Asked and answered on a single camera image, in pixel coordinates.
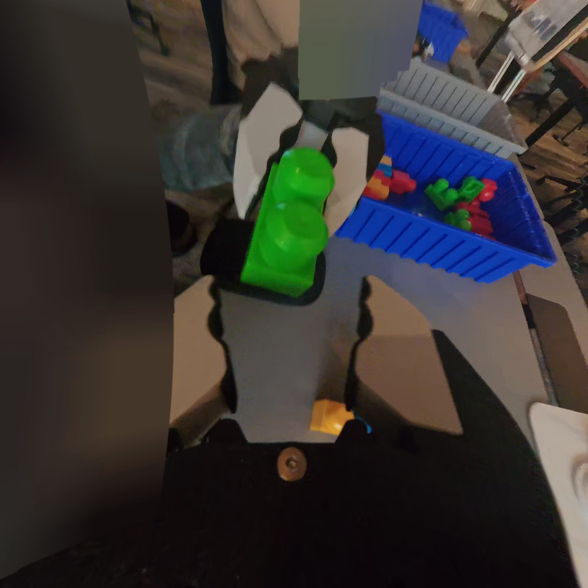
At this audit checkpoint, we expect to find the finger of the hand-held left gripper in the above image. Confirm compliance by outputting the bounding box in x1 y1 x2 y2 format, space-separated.
233 81 306 221
317 115 386 238

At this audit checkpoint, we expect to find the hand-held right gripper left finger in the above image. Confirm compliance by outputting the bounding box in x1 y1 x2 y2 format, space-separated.
170 274 239 437

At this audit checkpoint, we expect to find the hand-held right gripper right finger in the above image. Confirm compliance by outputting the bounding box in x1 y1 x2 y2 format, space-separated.
343 274 465 437

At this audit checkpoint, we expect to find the orange building block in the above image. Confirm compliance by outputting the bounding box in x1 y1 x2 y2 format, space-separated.
310 399 354 436

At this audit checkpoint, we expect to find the green building block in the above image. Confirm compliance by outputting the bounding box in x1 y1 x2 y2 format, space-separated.
241 147 335 299

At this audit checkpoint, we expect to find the pile of assorted toy blocks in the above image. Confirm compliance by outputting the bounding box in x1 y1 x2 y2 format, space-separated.
363 155 501 235

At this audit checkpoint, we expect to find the blue plastic bin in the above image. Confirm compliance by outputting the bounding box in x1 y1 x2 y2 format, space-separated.
336 111 558 284
418 0 471 63

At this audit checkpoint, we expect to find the grey plastic bin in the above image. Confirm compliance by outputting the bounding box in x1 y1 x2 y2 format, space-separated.
377 57 529 159

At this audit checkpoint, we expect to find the black textured wrist rest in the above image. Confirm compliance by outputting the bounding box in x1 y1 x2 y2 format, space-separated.
201 219 328 306

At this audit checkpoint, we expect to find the dark desk cable cover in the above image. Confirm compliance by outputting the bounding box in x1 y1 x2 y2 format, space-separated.
526 294 588 391

